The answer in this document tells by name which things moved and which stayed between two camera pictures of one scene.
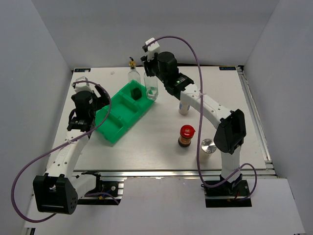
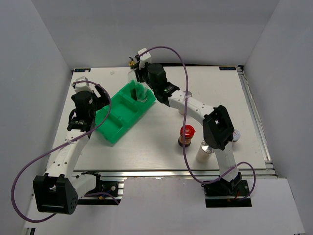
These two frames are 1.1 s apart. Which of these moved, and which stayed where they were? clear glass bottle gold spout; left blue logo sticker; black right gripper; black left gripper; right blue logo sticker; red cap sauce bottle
Moved: black right gripper; clear glass bottle gold spout
Stayed: right blue logo sticker; left blue logo sticker; black left gripper; red cap sauce bottle
